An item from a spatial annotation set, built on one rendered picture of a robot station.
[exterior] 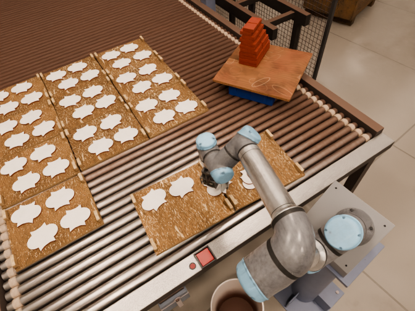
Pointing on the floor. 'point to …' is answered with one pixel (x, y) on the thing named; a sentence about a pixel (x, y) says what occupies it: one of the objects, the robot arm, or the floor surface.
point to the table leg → (351, 183)
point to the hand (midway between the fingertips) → (217, 183)
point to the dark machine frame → (296, 13)
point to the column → (321, 287)
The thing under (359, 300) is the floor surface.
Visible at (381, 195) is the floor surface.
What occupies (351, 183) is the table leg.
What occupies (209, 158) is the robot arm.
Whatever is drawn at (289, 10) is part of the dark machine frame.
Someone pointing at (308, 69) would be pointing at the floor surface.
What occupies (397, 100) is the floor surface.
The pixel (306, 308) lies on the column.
